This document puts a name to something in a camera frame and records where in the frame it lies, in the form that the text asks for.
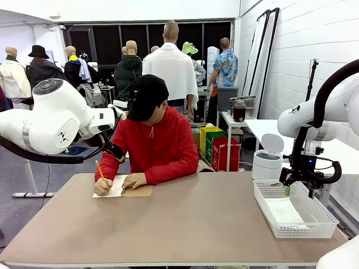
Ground grey metal bar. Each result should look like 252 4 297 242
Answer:
229 95 257 102

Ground white paper sheet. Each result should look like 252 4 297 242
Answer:
265 197 306 225

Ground black framed white panel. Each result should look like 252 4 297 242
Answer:
242 10 271 98
257 7 280 120

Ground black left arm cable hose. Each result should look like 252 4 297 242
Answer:
0 135 85 165

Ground orange pencil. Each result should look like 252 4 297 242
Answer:
95 160 105 180

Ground mannequin draped in white cloth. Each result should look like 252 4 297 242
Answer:
142 20 199 123

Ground white desk leg base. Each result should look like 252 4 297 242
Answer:
12 159 56 198

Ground beige cloth bag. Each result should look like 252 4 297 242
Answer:
196 159 214 173

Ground mannequin in hawaiian shirt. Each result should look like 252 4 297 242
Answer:
206 37 238 127

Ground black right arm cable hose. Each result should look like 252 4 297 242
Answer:
290 58 359 194

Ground glass jar brown liquid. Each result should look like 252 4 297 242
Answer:
232 99 247 123

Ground person's left hand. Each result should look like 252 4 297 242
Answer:
121 173 148 191

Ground mannequin with yellow blue collar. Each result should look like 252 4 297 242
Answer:
63 46 101 109

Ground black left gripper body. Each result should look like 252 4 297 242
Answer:
104 141 126 161

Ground large white side table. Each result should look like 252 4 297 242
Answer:
244 119 359 208

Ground white round trash bin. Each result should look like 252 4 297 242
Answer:
251 133 284 180

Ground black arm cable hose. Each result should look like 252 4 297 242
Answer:
0 135 85 165
290 58 359 194

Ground white perforated plastic basket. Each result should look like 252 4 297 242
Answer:
253 179 339 239

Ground black baseball cap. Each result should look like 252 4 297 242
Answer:
127 74 170 122

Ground small white metal stand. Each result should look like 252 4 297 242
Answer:
220 111 249 172

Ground mannequin in dark green puffer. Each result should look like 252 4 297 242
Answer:
114 40 143 95

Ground mannequin in cream jacket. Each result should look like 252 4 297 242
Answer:
0 47 33 110

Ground spiral notebook brown cover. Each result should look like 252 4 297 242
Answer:
91 174 154 199

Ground yellow shopping bag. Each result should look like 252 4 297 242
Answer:
200 126 224 165

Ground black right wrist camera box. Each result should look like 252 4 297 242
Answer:
304 155 318 173

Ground person's right forearm red sleeve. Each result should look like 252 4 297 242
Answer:
94 158 121 183

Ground green shopping bag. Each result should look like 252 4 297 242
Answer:
205 131 228 169

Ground person's right hand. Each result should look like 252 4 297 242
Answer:
94 177 113 197

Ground person's blurred head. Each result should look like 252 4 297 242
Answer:
142 100 169 126

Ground person's left forearm red sleeve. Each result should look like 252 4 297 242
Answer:
144 164 200 185

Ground mannequin with green hat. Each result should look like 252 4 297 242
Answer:
181 41 207 86

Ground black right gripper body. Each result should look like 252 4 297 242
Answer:
279 166 326 192

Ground person's red hoodie torso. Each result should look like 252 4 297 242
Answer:
94 105 200 185

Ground brown cardboard box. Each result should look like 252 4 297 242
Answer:
191 131 201 152

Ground mannequin with black hat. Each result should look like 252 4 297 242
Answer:
25 45 68 90

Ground black tripod stand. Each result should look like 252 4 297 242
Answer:
305 58 320 109

